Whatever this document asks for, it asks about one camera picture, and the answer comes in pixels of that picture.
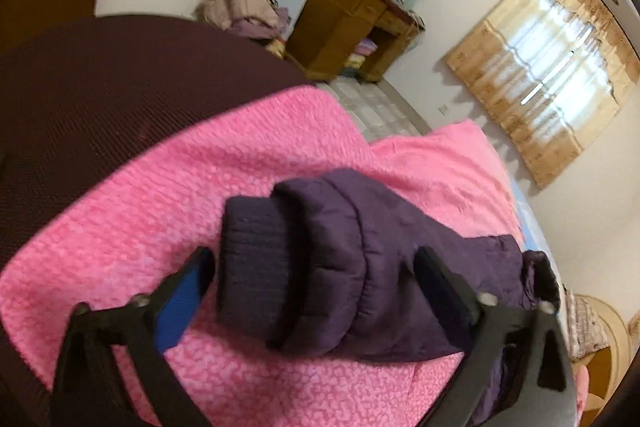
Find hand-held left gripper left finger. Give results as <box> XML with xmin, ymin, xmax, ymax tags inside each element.
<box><xmin>50</xmin><ymin>246</ymin><xmax>217</xmax><ymax>427</ymax></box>

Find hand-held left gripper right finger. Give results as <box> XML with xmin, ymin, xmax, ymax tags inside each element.
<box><xmin>414</xmin><ymin>246</ymin><xmax>576</xmax><ymax>427</ymax></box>

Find purple padded jacket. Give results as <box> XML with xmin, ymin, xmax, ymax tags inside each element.
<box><xmin>215</xmin><ymin>167</ymin><xmax>563</xmax><ymax>427</ymax></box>

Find pile of purple clothes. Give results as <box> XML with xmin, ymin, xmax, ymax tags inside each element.
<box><xmin>227</xmin><ymin>8</ymin><xmax>293</xmax><ymax>44</ymax></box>

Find pink and blue printed blanket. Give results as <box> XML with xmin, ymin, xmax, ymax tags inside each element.
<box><xmin>0</xmin><ymin>86</ymin><xmax>591</xmax><ymax>427</ymax></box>

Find patterned fringed pillow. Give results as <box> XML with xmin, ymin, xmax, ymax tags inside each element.
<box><xmin>562</xmin><ymin>294</ymin><xmax>612</xmax><ymax>358</ymax></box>

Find cream wooden headboard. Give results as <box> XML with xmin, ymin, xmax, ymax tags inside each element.
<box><xmin>570</xmin><ymin>294</ymin><xmax>640</xmax><ymax>413</ymax></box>

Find white quilted mattress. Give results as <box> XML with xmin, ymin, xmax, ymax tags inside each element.
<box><xmin>315</xmin><ymin>76</ymin><xmax>431</xmax><ymax>142</ymax></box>

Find dark maroon cloth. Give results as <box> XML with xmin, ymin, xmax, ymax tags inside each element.
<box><xmin>0</xmin><ymin>14</ymin><xmax>321</xmax><ymax>413</ymax></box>

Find beige patterned curtain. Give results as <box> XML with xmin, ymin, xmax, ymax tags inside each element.
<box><xmin>445</xmin><ymin>0</ymin><xmax>640</xmax><ymax>188</ymax></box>

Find stack of folded towels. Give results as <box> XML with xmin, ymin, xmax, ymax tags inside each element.
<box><xmin>342</xmin><ymin>39</ymin><xmax>379</xmax><ymax>70</ymax></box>

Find wooden desk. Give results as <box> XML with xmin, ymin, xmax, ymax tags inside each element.
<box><xmin>284</xmin><ymin>0</ymin><xmax>426</xmax><ymax>82</ymax></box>

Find beige jacket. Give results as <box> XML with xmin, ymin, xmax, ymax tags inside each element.
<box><xmin>194</xmin><ymin>0</ymin><xmax>278</xmax><ymax>28</ymax></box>

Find white board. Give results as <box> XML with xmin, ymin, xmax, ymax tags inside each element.
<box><xmin>262</xmin><ymin>0</ymin><xmax>307</xmax><ymax>38</ymax></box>

